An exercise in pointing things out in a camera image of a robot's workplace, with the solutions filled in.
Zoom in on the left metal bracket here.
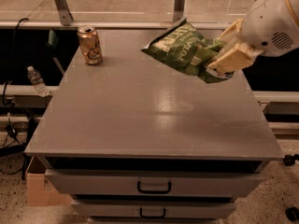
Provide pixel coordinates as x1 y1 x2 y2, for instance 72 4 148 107
54 0 73 26

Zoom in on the grey drawer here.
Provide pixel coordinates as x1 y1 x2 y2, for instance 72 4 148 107
46 169 263 198
71 200 235 219

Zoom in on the grey drawer cabinet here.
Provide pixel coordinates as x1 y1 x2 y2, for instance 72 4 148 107
26 30 282 224

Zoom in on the clear plastic water bottle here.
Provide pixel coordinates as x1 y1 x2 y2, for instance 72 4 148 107
27 66 50 97

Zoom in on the black caster wheel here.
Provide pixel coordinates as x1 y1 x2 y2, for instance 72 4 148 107
285 207 299 221

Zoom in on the orange soda can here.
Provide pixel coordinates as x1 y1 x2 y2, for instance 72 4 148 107
78 25 103 65

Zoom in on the top grey drawer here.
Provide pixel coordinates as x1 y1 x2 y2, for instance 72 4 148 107
46 169 263 198

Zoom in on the green handled tool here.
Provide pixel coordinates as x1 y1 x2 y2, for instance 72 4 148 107
46 29 64 75

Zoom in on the cardboard box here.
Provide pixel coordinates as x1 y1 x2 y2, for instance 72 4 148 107
26 157 71 206

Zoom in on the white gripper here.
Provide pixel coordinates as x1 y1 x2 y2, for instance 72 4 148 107
207 0 299 74

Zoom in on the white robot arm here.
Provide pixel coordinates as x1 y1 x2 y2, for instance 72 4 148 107
207 0 299 73

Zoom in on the black cable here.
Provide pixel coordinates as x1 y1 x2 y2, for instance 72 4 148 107
1 17 31 107

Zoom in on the middle metal bracket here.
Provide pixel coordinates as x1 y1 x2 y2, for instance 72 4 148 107
173 0 185 21

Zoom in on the green jalapeno chip bag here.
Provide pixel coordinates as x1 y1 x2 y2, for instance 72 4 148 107
141 19 234 83

